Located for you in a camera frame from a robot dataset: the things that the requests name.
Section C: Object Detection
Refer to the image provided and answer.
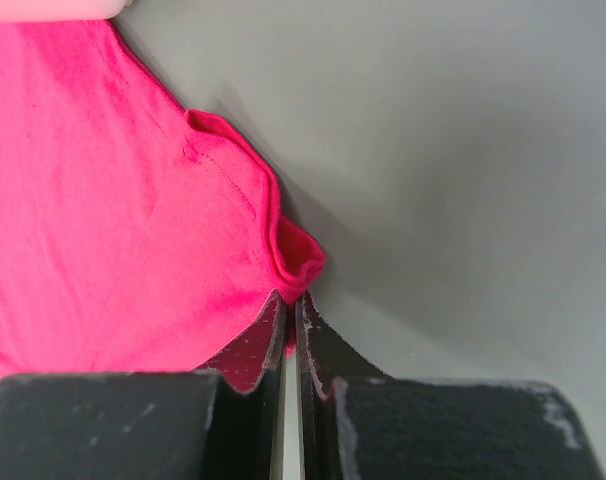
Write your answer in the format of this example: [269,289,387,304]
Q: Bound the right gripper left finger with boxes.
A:
[200,291,287,479]

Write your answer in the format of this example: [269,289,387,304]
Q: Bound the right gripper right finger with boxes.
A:
[295,292,388,479]

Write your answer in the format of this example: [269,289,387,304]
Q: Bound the crimson red t-shirt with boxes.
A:
[0,21,325,379]

